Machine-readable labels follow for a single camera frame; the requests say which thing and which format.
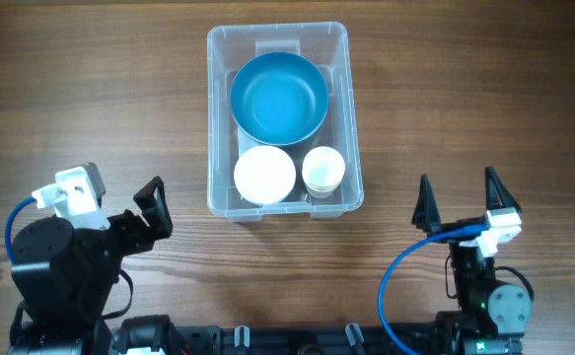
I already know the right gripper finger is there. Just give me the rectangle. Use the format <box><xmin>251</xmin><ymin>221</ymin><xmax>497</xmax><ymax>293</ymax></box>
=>
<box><xmin>411</xmin><ymin>175</ymin><xmax>442</xmax><ymax>233</ymax></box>
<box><xmin>484</xmin><ymin>167</ymin><xmax>523</xmax><ymax>213</ymax></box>

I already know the yellow cup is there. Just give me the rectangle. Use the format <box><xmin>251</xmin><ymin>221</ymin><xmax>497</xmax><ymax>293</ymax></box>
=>
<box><xmin>302</xmin><ymin>146</ymin><xmax>346</xmax><ymax>198</ymax></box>

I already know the pink small bowl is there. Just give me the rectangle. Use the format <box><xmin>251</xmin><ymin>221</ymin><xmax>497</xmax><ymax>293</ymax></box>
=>
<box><xmin>234</xmin><ymin>146</ymin><xmax>296</xmax><ymax>205</ymax></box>

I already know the dark blue bowl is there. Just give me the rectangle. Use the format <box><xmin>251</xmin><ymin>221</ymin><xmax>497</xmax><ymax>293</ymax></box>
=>
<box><xmin>230</xmin><ymin>51</ymin><xmax>330</xmax><ymax>146</ymax></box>

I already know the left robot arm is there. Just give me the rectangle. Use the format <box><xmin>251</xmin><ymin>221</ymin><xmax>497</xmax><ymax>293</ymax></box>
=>
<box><xmin>8</xmin><ymin>177</ymin><xmax>173</xmax><ymax>354</ymax></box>

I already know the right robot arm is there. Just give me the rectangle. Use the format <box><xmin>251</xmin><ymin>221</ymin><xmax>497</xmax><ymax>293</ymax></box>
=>
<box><xmin>411</xmin><ymin>167</ymin><xmax>535</xmax><ymax>354</ymax></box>

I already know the clear plastic storage container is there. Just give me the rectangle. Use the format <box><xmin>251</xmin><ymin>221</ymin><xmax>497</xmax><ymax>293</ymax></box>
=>
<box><xmin>207</xmin><ymin>22</ymin><xmax>364</xmax><ymax>222</ymax></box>

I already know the left blue cable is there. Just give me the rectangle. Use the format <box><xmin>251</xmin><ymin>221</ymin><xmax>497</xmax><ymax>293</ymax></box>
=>
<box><xmin>4</xmin><ymin>196</ymin><xmax>38</xmax><ymax>265</ymax></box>

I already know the blue cable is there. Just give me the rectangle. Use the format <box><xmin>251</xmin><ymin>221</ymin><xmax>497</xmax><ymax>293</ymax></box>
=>
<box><xmin>4</xmin><ymin>196</ymin><xmax>38</xmax><ymax>265</ymax></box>
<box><xmin>377</xmin><ymin>223</ymin><xmax>490</xmax><ymax>355</ymax></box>

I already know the right blue cable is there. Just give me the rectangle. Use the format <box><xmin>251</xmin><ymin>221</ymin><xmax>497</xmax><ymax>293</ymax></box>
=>
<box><xmin>377</xmin><ymin>223</ymin><xmax>490</xmax><ymax>355</ymax></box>

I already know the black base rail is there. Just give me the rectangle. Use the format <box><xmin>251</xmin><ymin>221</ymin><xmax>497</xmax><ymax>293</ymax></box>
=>
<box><xmin>83</xmin><ymin>322</ymin><xmax>466</xmax><ymax>355</ymax></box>

